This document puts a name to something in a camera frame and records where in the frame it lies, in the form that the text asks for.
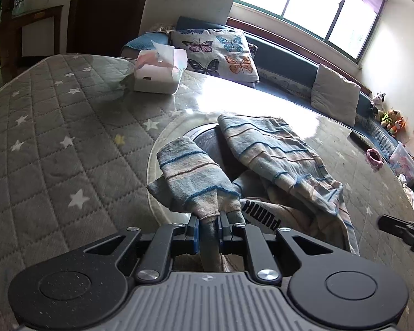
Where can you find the butterfly print pillow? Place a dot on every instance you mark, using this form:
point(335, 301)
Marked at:
point(218, 52)

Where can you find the window with green frame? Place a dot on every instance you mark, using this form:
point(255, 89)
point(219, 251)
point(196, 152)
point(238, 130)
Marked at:
point(345, 25)

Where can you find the pink knitted scrunchie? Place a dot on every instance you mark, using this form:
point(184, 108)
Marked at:
point(374, 159)

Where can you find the clear plastic storage box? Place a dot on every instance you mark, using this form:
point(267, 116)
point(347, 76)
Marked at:
point(402, 163)

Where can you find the black remote control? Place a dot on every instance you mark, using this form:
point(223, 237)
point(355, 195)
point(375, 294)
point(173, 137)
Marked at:
point(359, 140)

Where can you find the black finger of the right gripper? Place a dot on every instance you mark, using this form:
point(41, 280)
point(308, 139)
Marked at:
point(398, 228)

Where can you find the dark teal corner sofa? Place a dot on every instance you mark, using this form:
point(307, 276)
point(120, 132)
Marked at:
point(290, 75)

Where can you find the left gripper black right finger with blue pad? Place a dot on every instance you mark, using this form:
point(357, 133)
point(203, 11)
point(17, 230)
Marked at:
point(224, 230)

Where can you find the yellow green plush toy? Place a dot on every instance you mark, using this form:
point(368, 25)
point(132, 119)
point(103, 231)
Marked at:
point(389, 118)

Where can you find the striped blue beige sweater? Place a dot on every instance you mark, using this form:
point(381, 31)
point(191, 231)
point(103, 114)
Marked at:
point(284, 184)

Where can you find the white pink tissue box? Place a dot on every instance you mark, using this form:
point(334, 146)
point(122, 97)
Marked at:
point(159, 70)

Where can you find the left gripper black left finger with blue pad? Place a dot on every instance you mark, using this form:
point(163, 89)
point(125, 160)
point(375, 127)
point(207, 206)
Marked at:
point(192, 235)

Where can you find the dark wooden console table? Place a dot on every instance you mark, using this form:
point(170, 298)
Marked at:
point(41, 26)

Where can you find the dark wooden door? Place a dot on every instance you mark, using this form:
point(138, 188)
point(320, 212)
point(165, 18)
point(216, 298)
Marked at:
point(102, 27)

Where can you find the blue cushion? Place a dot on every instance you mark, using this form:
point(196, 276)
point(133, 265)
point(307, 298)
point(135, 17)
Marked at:
point(148, 40)

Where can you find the orange plush toy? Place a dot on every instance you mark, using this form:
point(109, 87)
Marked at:
point(397, 127)

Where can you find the grey quilted star table cover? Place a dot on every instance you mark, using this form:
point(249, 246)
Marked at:
point(77, 152)

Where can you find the black round induction cooktop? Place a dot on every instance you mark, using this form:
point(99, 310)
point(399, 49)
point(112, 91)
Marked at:
point(209, 138)

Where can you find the black white plush toy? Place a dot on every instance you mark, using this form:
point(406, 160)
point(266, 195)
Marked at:
point(378, 103)

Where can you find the grey square cushion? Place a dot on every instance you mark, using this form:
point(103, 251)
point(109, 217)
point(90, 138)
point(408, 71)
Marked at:
point(335, 96)

